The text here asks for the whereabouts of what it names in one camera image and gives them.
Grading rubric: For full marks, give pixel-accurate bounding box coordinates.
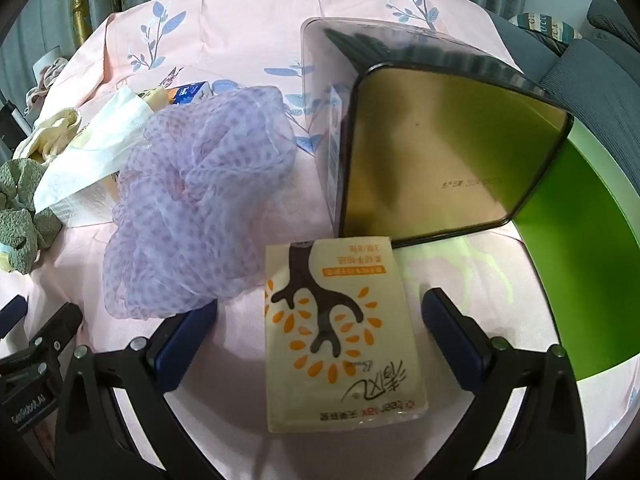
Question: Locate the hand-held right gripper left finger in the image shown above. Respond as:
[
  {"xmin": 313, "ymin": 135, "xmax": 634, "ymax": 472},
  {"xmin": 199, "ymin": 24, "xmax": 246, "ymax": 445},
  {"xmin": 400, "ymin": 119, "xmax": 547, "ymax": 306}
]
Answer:
[{"xmin": 55, "ymin": 302, "xmax": 218, "ymax": 480}]

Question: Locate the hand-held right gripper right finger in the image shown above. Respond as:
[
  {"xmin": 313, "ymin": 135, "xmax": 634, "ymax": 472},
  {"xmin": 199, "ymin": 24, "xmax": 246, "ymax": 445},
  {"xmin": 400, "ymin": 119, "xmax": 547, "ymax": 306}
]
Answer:
[{"xmin": 421, "ymin": 287, "xmax": 587, "ymax": 480}]

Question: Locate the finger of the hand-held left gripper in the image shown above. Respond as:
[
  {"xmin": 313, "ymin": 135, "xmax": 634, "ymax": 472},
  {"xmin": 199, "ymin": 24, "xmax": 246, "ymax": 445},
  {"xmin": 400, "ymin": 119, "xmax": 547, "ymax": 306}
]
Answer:
[
  {"xmin": 0, "ymin": 302, "xmax": 83, "ymax": 376},
  {"xmin": 0, "ymin": 295, "xmax": 28, "ymax": 336}
]

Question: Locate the yellow tree-print tissue pack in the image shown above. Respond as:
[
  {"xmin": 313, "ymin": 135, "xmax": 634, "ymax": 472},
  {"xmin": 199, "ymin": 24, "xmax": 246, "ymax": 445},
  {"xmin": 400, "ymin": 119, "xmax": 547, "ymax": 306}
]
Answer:
[{"xmin": 264, "ymin": 235, "xmax": 431, "ymax": 433}]

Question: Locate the grey crinkled knit cloth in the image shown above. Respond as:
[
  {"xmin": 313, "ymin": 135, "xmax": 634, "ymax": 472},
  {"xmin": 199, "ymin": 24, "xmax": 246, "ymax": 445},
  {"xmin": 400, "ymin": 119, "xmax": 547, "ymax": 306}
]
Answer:
[{"xmin": 0, "ymin": 159, "xmax": 63, "ymax": 273}]

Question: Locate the purple mesh bath pouf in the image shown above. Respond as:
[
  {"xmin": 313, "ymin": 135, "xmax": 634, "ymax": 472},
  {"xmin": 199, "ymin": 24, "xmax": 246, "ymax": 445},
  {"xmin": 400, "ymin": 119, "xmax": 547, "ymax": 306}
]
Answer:
[{"xmin": 103, "ymin": 85, "xmax": 298, "ymax": 321}]

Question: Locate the green box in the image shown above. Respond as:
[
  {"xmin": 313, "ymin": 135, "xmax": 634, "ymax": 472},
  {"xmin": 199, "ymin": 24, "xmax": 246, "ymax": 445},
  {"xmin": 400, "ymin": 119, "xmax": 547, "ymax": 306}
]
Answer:
[{"xmin": 510, "ymin": 120, "xmax": 640, "ymax": 383}]

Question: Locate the pale yellow tissue box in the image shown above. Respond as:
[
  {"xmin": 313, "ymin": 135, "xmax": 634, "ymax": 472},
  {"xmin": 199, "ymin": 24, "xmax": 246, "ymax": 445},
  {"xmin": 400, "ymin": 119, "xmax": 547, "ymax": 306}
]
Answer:
[{"xmin": 34, "ymin": 85, "xmax": 156, "ymax": 227}]

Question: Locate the pale yellow cloth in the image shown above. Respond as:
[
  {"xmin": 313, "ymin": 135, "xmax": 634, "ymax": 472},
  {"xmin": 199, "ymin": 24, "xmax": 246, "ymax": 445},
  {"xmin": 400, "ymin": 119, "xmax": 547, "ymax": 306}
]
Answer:
[{"xmin": 12, "ymin": 107, "xmax": 83, "ymax": 166}]

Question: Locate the black and gold tin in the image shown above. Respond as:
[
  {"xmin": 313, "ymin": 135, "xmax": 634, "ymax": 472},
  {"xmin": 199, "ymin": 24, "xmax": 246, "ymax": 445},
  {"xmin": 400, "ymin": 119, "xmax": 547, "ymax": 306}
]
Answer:
[{"xmin": 300, "ymin": 17, "xmax": 574, "ymax": 250}]

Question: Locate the beige pink cloth pile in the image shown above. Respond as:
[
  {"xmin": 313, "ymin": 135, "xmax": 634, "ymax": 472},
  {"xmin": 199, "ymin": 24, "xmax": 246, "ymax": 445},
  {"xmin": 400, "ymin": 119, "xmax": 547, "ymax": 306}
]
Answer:
[{"xmin": 22, "ymin": 57, "xmax": 68, "ymax": 116}]

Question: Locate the blue and orange small box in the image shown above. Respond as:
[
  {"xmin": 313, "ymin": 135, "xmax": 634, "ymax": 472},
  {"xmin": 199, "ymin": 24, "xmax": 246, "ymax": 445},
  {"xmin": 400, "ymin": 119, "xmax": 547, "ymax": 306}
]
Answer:
[{"xmin": 137, "ymin": 81, "xmax": 217, "ymax": 111}]

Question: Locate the grey sofa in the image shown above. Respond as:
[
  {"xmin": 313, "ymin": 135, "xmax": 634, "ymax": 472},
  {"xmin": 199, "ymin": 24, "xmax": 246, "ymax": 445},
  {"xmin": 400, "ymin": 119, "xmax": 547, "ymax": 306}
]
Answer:
[{"xmin": 487, "ymin": 0, "xmax": 640, "ymax": 126}]

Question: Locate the pink printed bedsheet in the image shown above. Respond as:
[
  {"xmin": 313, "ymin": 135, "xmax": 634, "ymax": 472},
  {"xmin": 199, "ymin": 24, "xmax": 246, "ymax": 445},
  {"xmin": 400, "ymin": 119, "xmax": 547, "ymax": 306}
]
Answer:
[{"xmin": 0, "ymin": 0, "xmax": 581, "ymax": 480}]

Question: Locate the patterned cushion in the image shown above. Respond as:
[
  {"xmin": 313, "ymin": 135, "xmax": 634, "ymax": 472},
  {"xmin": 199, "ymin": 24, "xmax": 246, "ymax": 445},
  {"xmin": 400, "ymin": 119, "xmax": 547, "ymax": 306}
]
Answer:
[{"xmin": 509, "ymin": 10, "xmax": 583, "ymax": 46}]

